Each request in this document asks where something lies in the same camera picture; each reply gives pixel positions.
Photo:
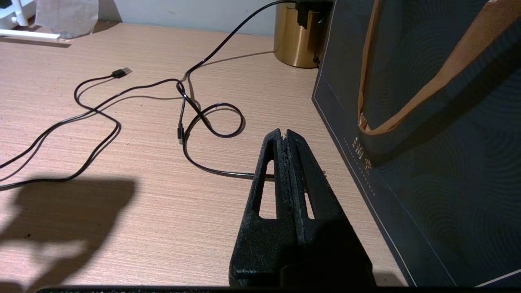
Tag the white router with antennas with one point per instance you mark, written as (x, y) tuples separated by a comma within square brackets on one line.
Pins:
[(28, 34)]

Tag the brass desk lamp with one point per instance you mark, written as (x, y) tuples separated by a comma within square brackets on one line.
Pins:
[(297, 44)]

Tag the white toilet paper roll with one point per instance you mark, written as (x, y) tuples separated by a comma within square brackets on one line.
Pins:
[(67, 16)]

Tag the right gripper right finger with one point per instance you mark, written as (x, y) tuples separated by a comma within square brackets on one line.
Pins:
[(333, 244)]

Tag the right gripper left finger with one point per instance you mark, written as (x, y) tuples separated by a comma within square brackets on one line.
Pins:
[(260, 244)]

